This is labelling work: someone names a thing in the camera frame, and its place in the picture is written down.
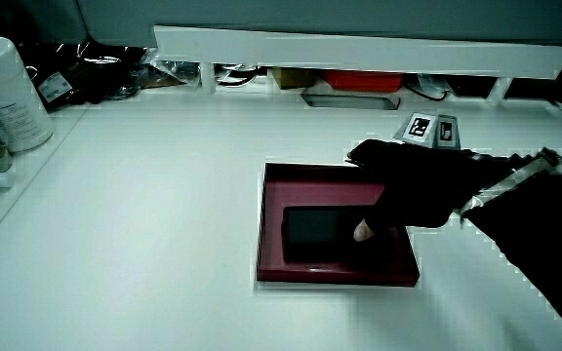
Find person's right hand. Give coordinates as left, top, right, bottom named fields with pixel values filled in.
left=346, top=112, right=527, bottom=244

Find dark red plate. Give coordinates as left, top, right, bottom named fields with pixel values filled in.
left=256, top=162, right=421, bottom=289

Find black battery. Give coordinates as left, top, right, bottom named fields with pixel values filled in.
left=281, top=205, right=399, bottom=264

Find person's right forearm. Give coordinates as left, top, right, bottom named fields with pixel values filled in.
left=459, top=146, right=562, bottom=350

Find flat grey metal tray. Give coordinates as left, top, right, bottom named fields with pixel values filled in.
left=301, top=93, right=402, bottom=111

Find red box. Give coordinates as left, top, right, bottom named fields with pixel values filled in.
left=320, top=69, right=404, bottom=94

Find white desk shelf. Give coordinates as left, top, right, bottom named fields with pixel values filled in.
left=153, top=24, right=562, bottom=107

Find brown cardboard box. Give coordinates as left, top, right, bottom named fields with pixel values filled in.
left=269, top=67, right=317, bottom=91

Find clear plastic bag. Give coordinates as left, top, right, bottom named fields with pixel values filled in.
left=140, top=47, right=202, bottom=89

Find black plastic bags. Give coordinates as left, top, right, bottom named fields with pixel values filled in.
left=20, top=41, right=146, bottom=112

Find white wipes canister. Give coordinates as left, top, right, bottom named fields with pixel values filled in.
left=0, top=35, right=55, bottom=153

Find black cable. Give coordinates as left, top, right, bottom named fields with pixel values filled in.
left=402, top=81, right=451, bottom=102

